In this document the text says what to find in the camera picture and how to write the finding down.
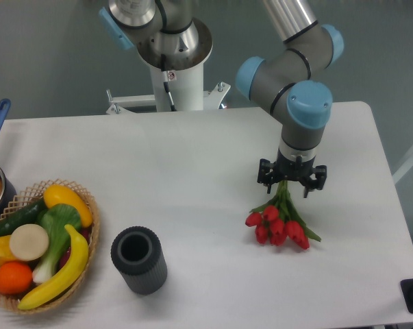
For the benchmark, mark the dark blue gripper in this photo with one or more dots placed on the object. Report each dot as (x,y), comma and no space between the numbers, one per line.
(312,178)

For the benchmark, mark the red tulip bouquet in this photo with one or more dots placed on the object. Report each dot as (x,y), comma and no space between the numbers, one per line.
(278,220)

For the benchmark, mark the dark grey ribbed vase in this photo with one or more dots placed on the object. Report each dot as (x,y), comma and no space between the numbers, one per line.
(137,254)

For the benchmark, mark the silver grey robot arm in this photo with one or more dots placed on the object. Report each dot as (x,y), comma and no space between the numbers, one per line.
(175,44)

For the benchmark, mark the red fruit in basket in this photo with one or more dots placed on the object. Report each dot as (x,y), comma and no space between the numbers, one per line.
(85,232)

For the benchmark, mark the yellow banana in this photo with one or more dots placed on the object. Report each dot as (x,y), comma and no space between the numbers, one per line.
(63,279)

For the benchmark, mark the yellow squash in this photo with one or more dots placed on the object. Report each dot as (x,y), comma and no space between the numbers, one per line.
(58,194)

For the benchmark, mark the green bok choy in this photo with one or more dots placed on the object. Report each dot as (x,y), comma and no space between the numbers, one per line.
(53,222)

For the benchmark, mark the dark green cucumber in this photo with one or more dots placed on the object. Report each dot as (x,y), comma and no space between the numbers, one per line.
(25,215)

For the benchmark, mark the beige round disc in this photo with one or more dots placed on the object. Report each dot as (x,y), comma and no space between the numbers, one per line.
(29,242)

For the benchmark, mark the woven wicker basket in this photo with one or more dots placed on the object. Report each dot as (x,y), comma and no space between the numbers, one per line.
(32,194)

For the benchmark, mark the orange fruit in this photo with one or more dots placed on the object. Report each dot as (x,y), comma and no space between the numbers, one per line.
(15,278)

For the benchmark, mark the yellow bell pepper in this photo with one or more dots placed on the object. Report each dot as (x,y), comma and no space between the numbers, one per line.
(6,254)

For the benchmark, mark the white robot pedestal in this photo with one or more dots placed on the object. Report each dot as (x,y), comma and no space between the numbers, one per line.
(181,90)

